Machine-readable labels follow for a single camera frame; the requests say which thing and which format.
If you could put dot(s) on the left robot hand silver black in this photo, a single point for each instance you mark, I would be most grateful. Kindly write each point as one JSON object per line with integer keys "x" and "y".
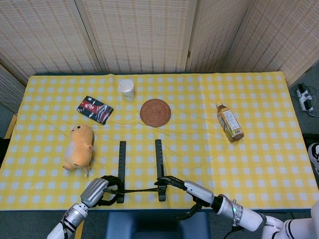
{"x": 93, "y": 191}

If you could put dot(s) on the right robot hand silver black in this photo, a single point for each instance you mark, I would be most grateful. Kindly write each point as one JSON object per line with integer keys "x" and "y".
{"x": 199, "y": 194}

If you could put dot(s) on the black folding laptop stand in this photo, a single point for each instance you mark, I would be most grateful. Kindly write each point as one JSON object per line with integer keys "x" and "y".
{"x": 122, "y": 159}

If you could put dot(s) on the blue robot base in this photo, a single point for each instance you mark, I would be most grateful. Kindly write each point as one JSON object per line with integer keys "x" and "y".
{"x": 157, "y": 226}

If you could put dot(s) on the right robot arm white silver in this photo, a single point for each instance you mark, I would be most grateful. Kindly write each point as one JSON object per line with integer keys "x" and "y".
{"x": 249, "y": 219}

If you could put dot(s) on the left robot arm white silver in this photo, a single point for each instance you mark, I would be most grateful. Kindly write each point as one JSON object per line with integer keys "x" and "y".
{"x": 72, "y": 219}

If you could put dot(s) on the yellow white checkered tablecloth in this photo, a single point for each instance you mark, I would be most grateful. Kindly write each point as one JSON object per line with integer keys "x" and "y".
{"x": 199, "y": 149}

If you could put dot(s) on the orange plush toy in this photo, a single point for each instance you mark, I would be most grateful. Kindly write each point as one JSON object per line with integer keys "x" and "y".
{"x": 79, "y": 149}

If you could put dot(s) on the tea bottle yellow label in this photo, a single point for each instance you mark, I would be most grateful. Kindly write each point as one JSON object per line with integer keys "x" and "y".
{"x": 230, "y": 124}

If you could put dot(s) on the dark printed snack packet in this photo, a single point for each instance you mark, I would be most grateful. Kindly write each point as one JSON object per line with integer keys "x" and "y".
{"x": 96, "y": 110}

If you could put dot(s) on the round brown woven coaster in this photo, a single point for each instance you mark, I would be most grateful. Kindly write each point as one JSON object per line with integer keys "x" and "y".
{"x": 155, "y": 113}

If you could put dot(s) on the white paper cup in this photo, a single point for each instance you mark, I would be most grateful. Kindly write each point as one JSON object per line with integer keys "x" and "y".
{"x": 127, "y": 92}

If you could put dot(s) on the white black sneaker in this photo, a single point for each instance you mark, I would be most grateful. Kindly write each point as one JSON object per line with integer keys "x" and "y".
{"x": 315, "y": 154}

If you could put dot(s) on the beige woven screen panel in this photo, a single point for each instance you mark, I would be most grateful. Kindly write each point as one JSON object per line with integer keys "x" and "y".
{"x": 211, "y": 37}
{"x": 45, "y": 37}
{"x": 142, "y": 37}
{"x": 281, "y": 37}
{"x": 10, "y": 92}

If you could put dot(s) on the white power strip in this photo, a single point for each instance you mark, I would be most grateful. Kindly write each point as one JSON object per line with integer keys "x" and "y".
{"x": 304, "y": 98}

